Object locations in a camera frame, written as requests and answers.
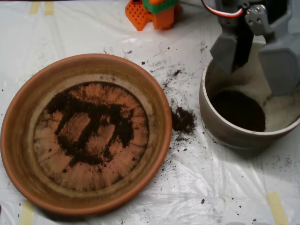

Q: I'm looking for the dark soil pile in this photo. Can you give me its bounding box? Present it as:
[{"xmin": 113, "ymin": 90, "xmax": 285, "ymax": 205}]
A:
[{"xmin": 44, "ymin": 90, "xmax": 135, "ymax": 166}]

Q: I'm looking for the dark soil in pot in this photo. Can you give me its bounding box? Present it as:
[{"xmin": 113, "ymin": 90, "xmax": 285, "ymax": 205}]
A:
[{"xmin": 210, "ymin": 90, "xmax": 266, "ymax": 132}]

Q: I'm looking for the spilled dark soil heap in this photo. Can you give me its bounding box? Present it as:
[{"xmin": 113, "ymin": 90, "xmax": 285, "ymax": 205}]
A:
[{"xmin": 171, "ymin": 106, "xmax": 197, "ymax": 135}]

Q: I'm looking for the white ceramic pot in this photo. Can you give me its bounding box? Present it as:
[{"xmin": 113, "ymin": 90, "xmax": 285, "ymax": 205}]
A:
[{"xmin": 199, "ymin": 39, "xmax": 300, "ymax": 150}]

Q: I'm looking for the terracotta plant saucer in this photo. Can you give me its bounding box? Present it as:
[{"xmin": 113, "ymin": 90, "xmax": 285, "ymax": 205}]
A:
[{"xmin": 0, "ymin": 53, "xmax": 173, "ymax": 216}]

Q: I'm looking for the clear white plastic sheet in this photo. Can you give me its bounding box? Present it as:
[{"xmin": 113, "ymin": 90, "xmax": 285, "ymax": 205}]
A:
[{"xmin": 0, "ymin": 0, "xmax": 300, "ymax": 225}]

